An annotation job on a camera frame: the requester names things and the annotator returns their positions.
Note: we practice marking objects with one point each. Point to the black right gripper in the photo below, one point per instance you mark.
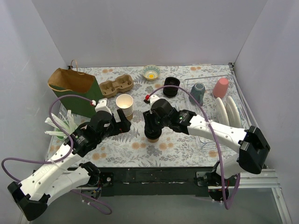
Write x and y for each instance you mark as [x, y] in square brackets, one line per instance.
[152, 129]

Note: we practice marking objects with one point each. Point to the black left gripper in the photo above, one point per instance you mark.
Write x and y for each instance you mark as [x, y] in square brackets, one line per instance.
[119, 122]

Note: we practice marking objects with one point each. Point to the single brown paper cup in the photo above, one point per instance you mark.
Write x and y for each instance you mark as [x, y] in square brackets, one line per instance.
[153, 140]

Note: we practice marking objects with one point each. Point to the green brown paper bag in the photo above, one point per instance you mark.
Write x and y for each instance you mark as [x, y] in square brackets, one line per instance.
[72, 82]

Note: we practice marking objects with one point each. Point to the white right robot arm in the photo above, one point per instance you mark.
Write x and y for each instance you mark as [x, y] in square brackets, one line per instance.
[250, 144]

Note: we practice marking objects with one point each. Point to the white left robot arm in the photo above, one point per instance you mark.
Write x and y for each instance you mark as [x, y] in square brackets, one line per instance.
[34, 194]

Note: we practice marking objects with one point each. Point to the stack of paper cups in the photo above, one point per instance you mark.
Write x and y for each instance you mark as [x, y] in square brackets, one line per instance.
[125, 103]

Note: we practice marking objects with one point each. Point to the stack of black lids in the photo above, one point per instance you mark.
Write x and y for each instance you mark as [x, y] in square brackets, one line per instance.
[171, 91]

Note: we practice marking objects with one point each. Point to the cardboard cup carrier tray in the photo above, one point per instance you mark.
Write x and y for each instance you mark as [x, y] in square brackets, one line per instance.
[121, 84]

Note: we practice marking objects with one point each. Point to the yellow patterned bowl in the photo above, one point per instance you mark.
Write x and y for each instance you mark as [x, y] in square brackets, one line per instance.
[151, 72]

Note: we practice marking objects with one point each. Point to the dark teal mug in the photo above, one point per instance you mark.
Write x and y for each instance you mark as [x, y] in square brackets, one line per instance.
[197, 91]

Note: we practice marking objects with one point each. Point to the floral tablecloth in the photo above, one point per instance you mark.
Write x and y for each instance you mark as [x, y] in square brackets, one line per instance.
[173, 149]

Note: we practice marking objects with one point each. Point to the green straw holder cup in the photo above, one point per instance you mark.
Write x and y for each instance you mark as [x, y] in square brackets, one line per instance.
[59, 134]

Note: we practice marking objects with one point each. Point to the white plate front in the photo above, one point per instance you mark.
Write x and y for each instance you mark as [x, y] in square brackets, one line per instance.
[221, 112]

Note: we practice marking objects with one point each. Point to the white plate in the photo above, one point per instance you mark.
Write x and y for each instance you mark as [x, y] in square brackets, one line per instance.
[221, 112]
[233, 113]

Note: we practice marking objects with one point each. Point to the pink plastic cup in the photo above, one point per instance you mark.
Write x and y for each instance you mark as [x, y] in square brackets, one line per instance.
[221, 87]

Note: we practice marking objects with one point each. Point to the white plate rear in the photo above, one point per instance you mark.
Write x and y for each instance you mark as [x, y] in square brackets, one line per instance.
[233, 113]

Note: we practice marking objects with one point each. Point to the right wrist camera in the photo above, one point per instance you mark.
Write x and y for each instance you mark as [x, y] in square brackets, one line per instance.
[150, 100]

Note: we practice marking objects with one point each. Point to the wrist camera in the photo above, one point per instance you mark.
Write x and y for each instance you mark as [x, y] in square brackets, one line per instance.
[150, 100]
[101, 105]

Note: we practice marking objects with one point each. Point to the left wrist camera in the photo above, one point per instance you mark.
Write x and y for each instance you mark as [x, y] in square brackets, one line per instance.
[101, 105]

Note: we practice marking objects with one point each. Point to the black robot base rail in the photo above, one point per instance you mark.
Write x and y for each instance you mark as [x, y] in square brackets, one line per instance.
[151, 181]

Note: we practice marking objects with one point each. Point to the white wire dish rack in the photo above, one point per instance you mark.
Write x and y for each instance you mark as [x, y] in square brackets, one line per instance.
[227, 140]

